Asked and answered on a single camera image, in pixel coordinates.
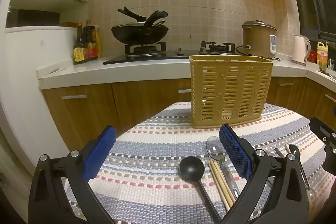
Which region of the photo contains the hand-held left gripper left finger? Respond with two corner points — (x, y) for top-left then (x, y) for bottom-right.
(28, 125), (116, 224)

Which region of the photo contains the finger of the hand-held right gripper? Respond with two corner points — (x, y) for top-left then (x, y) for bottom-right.
(309, 116), (336, 175)

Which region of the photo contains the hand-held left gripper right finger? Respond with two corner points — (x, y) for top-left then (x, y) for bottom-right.
(217, 123), (309, 224)

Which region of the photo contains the clear spoon with metal handle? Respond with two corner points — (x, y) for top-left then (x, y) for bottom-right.
(206, 136), (240, 199)

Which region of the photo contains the tan plastic utensil basket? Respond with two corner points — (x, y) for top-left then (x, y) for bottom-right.
(189, 55), (274, 129)

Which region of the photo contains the black plastic ladle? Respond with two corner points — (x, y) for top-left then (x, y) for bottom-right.
(179, 156), (221, 223)

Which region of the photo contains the striped woven mat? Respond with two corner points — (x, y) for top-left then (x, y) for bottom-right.
(60, 102), (336, 224)

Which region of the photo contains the red container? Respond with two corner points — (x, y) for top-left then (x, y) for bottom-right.
(307, 50), (319, 63)

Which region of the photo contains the yellow cooking oil bottle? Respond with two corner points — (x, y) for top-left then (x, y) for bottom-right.
(316, 41), (329, 72)

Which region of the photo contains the white kitchen countertop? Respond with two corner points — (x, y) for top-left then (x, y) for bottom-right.
(36, 49), (336, 90)

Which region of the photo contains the pale pink electric kettle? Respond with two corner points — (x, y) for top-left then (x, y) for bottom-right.
(291, 35), (311, 66)

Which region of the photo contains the white side cabinet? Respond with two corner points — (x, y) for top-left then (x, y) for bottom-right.
(0, 25), (79, 169)

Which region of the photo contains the dark soy sauce bottle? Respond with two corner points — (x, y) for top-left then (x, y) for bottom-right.
(73, 20), (89, 64)

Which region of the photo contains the dark sauce bottle red label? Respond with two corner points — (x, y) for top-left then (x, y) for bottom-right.
(83, 19), (99, 61)

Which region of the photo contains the yellow seasoning bottle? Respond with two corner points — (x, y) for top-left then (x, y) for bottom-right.
(94, 25), (102, 58)

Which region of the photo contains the black gas stove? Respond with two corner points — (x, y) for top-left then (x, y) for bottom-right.
(103, 41), (237, 65)

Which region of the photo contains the brown rice cooker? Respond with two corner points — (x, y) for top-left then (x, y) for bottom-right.
(241, 20), (278, 59)

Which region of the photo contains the black wok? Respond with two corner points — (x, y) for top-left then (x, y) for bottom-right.
(111, 24), (170, 46)

